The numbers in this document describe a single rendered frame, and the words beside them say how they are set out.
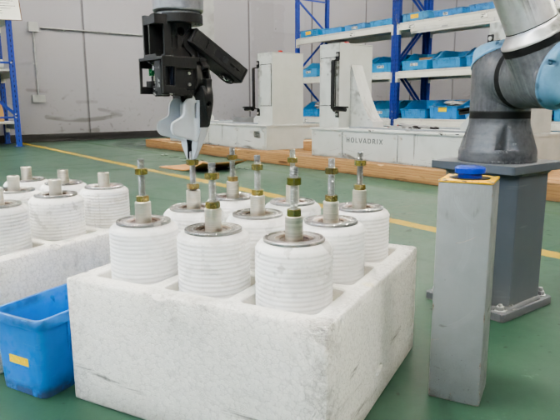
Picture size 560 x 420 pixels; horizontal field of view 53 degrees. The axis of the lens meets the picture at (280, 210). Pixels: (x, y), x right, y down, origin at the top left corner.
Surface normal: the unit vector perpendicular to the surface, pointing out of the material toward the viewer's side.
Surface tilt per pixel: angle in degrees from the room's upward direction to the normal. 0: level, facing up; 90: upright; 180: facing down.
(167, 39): 90
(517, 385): 0
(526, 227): 90
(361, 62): 90
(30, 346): 92
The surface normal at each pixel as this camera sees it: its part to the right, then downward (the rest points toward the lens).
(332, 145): -0.80, 0.11
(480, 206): -0.46, 0.17
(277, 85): 0.61, 0.15
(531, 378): 0.00, -0.98
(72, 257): 0.88, 0.08
